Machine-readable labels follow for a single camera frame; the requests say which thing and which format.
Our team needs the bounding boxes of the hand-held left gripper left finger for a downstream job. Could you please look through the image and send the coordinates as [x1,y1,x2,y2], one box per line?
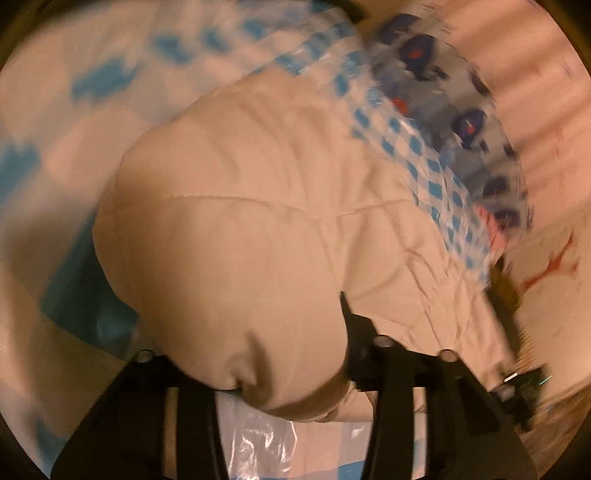
[51,350,232,480]

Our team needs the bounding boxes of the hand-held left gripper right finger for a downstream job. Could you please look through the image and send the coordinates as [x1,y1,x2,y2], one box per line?
[339,295,539,480]

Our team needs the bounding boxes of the white puffer jacket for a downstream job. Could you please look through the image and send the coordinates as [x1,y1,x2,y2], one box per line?
[91,69,519,424]

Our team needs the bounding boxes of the blue white checkered plastic sheet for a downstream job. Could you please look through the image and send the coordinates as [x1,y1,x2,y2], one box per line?
[0,0,496,480]

